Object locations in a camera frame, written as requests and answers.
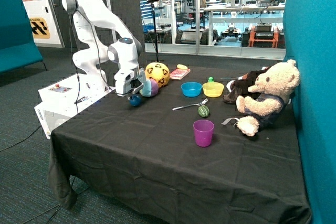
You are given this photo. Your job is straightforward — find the yellow toy lemon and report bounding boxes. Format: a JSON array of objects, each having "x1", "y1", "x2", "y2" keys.
[{"x1": 176, "y1": 64, "x2": 188, "y2": 70}]

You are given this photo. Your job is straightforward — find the black tablecloth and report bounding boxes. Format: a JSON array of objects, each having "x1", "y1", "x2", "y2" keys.
[{"x1": 48, "y1": 81, "x2": 312, "y2": 223}]

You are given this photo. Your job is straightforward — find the green toy pepper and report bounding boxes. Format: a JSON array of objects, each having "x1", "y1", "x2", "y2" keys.
[{"x1": 197, "y1": 105, "x2": 210, "y2": 118}]

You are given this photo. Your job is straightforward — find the pastel multicolour soft ball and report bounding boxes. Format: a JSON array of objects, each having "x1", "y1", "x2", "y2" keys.
[{"x1": 140, "y1": 79, "x2": 159, "y2": 98}]

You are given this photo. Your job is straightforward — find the silver metal fork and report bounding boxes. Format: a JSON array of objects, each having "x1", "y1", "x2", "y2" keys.
[{"x1": 172, "y1": 98, "x2": 208, "y2": 111}]

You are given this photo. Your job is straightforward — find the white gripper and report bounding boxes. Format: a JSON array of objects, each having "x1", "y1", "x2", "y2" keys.
[{"x1": 114, "y1": 68, "x2": 146, "y2": 100}]

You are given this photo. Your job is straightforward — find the purple plastic cup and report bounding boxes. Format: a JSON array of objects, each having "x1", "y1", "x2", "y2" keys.
[{"x1": 193, "y1": 120, "x2": 214, "y2": 147}]

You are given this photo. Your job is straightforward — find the teal sofa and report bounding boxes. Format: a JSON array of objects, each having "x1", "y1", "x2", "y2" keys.
[{"x1": 0, "y1": 0, "x2": 44, "y2": 73}]

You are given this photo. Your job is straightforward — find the blue plastic bowl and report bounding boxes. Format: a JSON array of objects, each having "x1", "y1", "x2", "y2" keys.
[{"x1": 181, "y1": 82, "x2": 202, "y2": 98}]

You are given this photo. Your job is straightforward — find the red book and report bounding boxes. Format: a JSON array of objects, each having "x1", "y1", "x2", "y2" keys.
[{"x1": 170, "y1": 69, "x2": 191, "y2": 80}]

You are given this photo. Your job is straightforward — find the yellow black sign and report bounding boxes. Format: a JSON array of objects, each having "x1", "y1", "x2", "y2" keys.
[{"x1": 29, "y1": 17, "x2": 50, "y2": 39}]

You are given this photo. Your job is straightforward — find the beige teddy bear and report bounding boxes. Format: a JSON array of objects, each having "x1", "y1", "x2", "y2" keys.
[{"x1": 236, "y1": 59, "x2": 300, "y2": 136}]

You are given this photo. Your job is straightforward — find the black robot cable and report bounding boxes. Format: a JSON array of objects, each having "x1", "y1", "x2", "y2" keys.
[{"x1": 0, "y1": 8, "x2": 119, "y2": 153}]

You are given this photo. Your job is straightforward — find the teal partition panel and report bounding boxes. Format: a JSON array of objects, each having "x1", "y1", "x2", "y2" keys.
[{"x1": 283, "y1": 0, "x2": 335, "y2": 223}]

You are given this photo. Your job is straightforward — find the black marker pen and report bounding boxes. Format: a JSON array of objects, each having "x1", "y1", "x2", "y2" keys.
[{"x1": 74, "y1": 97, "x2": 89, "y2": 104}]

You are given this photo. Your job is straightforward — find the yellow black soccer ball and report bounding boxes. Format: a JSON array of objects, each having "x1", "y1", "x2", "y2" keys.
[{"x1": 145, "y1": 62, "x2": 170, "y2": 88}]

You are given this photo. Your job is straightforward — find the small blue ball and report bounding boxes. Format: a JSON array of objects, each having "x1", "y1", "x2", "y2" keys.
[{"x1": 129, "y1": 94, "x2": 142, "y2": 107}]

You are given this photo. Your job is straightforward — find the yellow plastic bowl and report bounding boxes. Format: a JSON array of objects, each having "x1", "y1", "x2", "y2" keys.
[{"x1": 202, "y1": 82, "x2": 224, "y2": 98}]

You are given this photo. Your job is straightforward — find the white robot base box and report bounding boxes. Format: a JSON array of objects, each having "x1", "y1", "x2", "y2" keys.
[{"x1": 34, "y1": 73, "x2": 113, "y2": 139}]

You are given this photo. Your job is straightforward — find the dark brown cloth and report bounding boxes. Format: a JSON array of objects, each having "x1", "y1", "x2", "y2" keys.
[{"x1": 223, "y1": 67, "x2": 269, "y2": 103}]

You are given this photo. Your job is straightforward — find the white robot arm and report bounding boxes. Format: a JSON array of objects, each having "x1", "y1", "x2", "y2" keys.
[{"x1": 62, "y1": 0, "x2": 146, "y2": 97}]

